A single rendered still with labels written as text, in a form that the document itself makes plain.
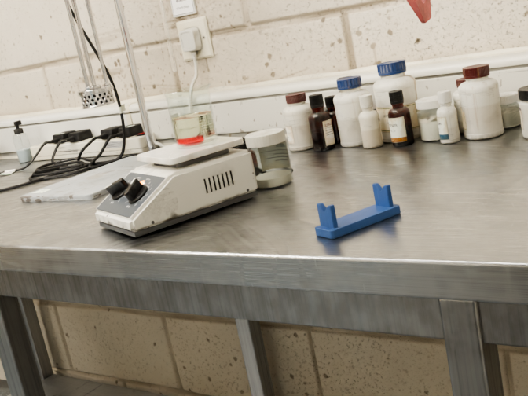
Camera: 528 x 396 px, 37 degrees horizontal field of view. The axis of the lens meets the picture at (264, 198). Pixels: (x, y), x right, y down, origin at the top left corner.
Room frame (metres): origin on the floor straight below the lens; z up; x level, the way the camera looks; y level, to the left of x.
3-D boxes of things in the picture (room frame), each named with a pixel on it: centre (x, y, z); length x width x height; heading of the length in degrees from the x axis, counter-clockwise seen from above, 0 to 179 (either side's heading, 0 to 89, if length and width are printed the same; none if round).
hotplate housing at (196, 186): (1.09, 0.11, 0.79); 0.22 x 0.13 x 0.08; 121
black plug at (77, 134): (1.87, 0.41, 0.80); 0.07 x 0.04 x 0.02; 142
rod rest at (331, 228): (0.85, -0.10, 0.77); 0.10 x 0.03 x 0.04; 119
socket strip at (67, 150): (1.87, 0.38, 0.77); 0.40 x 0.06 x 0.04; 52
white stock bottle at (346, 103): (1.33, -0.18, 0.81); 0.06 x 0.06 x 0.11
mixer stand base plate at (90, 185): (1.49, 0.28, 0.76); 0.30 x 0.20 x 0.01; 142
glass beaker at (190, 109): (1.10, 0.07, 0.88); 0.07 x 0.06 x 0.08; 99
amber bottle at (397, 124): (1.24, -0.24, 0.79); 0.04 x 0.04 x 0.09
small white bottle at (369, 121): (1.28, -0.20, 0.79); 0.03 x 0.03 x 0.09
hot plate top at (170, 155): (1.10, 0.09, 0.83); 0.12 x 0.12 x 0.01; 31
